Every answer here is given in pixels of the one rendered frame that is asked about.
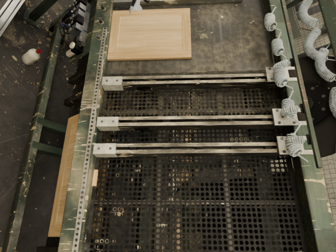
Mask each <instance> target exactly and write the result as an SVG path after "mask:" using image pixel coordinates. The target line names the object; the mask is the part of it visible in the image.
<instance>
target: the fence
mask: <svg viewBox="0 0 336 252"><path fill-rule="evenodd" d="M242 1H243V0H150V1H149V3H146V2H144V1H140V3H139V5H140V6H153V5H181V4H209V3H237V2H242ZM131 3H132V0H113V4H114V6H115V7H126V6H131Z"/></svg>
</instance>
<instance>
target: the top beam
mask: <svg viewBox="0 0 336 252"><path fill-rule="evenodd" d="M263 4H264V10H265V14H267V13H272V11H273V9H274V8H275V7H276V8H275V10H274V12H273V14H274V16H275V22H276V23H277V25H276V28H277V29H279V30H281V31H279V30H276V29H274V30H273V31H268V32H269V37H270V43H272V40H273V39H277V38H278V36H279V34H280V32H281V34H280V37H279V39H281V40H282V42H283V47H284V52H283V53H282V54H283V55H284V56H285V57H287V58H284V57H283V56H282V55H279V56H276V55H274V54H273V53H272V54H273V59H274V64H276V63H278V62H282V61H285V60H286V59H287V60H288V62H290V59H292V58H293V57H292V52H291V48H290V43H289V39H288V34H287V29H286V25H285V20H284V16H283V11H282V6H281V2H280V0H263ZM286 85H288V86H290V87H292V88H293V89H291V88H289V87H287V86H284V87H279V92H280V97H281V101H282V100H285V99H288V98H289V96H290V94H291V92H292V90H293V93H292V95H291V97H290V99H291V100H293V101H294V105H295V107H296V106H298V108H300V104H302V98H301V94H300V89H299V85H298V82H297V81H288V82H287V84H286ZM298 126H299V125H286V130H287V134H290V133H294V132H295V130H296V129H297V127H298ZM307 134H309V131H308V126H307V125H301V126H300V127H299V129H298V130H297V132H296V136H306V135H307ZM303 147H304V150H313V149H312V145H311V144H308V142H307V140H306V141H305V142H303ZM299 155H300V156H302V157H303V158H304V159H306V160H307V161H308V162H306V161H305V160H303V159H302V158H300V157H299V156H296V157H292V156H291V158H292V163H293V169H294V174H295V180H296V185H297V191H298V196H299V202H300V207H301V213H302V218H303V224H304V229H305V235H306V240H307V246H308V251H309V252H336V230H335V225H334V221H333V216H332V212H331V207H330V203H329V199H328V194H327V190H326V185H325V181H324V176H323V172H322V168H317V167H316V163H315V158H314V155H313V154H299Z"/></svg>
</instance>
